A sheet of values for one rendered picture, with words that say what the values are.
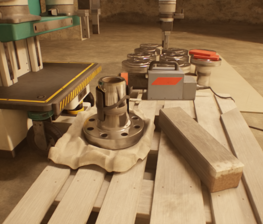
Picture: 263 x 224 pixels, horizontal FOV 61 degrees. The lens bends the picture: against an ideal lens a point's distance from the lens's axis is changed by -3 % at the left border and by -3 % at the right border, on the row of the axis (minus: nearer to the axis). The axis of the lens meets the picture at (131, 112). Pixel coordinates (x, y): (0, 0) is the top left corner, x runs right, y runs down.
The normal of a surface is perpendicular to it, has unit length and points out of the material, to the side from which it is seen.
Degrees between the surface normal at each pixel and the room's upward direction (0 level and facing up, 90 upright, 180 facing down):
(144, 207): 0
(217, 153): 0
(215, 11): 90
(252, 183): 0
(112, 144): 90
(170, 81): 90
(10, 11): 85
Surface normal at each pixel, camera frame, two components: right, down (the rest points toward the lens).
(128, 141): 0.49, 0.37
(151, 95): 0.00, 0.43
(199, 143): 0.00, -0.90
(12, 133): 0.99, 0.06
